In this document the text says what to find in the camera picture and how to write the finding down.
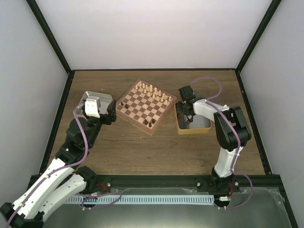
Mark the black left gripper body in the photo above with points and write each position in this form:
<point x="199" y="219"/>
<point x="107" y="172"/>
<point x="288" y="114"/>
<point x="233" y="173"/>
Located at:
<point x="107" y="118"/>

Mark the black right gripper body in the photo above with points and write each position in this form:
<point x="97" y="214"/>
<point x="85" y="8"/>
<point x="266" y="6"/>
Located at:
<point x="183" y="109"/>

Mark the gold tin box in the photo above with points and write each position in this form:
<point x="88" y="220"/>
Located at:
<point x="199" y="124"/>

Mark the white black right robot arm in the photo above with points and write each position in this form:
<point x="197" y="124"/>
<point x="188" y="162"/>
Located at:
<point x="232" y="132"/>

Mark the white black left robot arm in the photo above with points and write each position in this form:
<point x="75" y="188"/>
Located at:
<point x="62" y="179"/>

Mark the wooden chess board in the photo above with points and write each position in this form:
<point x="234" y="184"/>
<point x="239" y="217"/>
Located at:
<point x="143" y="107"/>

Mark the pink tin box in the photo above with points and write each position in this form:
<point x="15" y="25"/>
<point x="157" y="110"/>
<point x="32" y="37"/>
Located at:
<point x="105" y="100"/>

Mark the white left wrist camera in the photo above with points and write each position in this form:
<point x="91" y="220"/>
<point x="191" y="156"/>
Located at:
<point x="92" y="105"/>

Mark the white slotted cable duct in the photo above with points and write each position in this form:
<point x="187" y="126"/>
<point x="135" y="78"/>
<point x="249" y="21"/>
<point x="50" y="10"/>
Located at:
<point x="146" y="199"/>

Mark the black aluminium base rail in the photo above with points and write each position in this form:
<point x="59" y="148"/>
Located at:
<point x="201" y="183"/>

